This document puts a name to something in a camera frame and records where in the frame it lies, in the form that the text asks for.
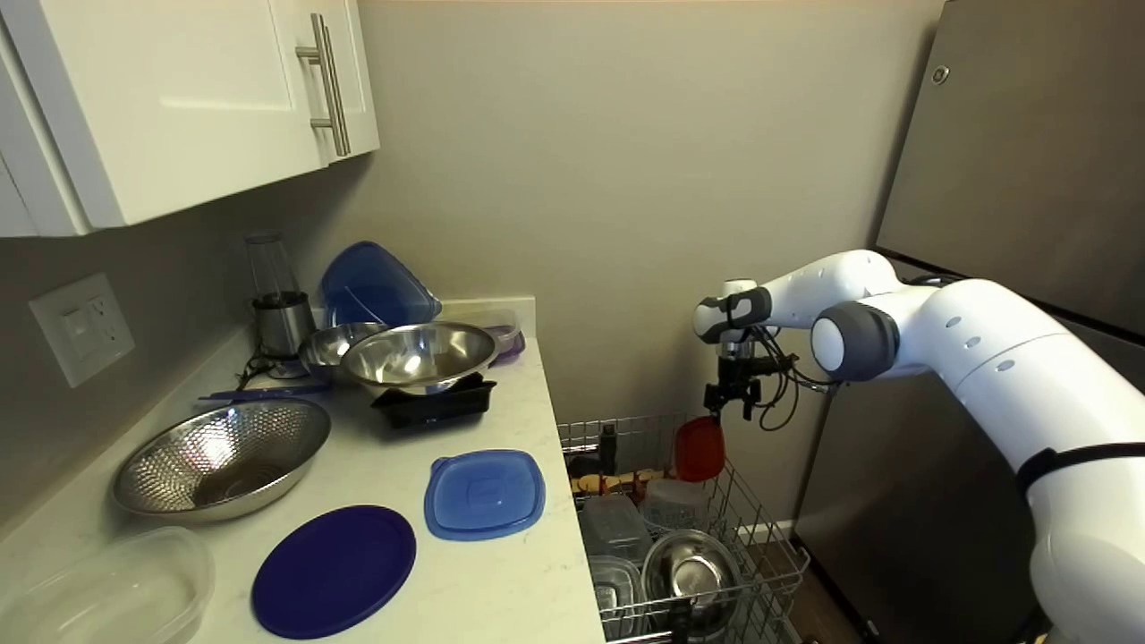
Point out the black utensil in rack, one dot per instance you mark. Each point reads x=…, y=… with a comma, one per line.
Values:
x=591, y=451

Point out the stainless steel refrigerator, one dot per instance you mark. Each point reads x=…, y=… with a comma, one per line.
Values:
x=1024, y=143

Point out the shiny steel bowl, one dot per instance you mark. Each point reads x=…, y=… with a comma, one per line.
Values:
x=416, y=355

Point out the light blue square lid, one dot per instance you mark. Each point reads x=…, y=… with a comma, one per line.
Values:
x=484, y=491

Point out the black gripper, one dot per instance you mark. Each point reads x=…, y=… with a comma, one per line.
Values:
x=742, y=364

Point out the large blue rounded lid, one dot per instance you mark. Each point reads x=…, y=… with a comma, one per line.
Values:
x=377, y=284

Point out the small steel bowl in rack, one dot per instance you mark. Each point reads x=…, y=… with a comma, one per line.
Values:
x=687, y=574

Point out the wooden utensil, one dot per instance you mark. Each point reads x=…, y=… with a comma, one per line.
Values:
x=612, y=483

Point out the large steel mixing bowl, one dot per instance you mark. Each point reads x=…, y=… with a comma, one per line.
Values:
x=218, y=458

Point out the blue plastic utensil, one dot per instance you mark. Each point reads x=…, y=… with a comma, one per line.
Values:
x=268, y=390

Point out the white baseboard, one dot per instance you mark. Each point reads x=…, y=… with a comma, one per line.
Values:
x=762, y=529

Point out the clear blender jar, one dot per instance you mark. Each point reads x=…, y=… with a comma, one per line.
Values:
x=281, y=312

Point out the white wall outlet plate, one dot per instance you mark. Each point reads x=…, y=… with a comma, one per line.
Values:
x=80, y=327

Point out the upper wall cabinet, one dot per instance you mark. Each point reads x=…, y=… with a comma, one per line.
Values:
x=180, y=94

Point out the dark blue round lid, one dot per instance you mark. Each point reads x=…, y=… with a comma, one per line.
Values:
x=334, y=570

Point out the clear container with purple lid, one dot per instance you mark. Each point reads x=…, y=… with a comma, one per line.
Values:
x=506, y=346

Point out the clear plastic container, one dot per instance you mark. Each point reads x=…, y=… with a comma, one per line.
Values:
x=612, y=581
x=612, y=525

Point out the black plastic tray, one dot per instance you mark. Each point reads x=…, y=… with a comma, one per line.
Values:
x=441, y=410

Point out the clear plastic tub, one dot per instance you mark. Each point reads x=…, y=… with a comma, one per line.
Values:
x=95, y=594

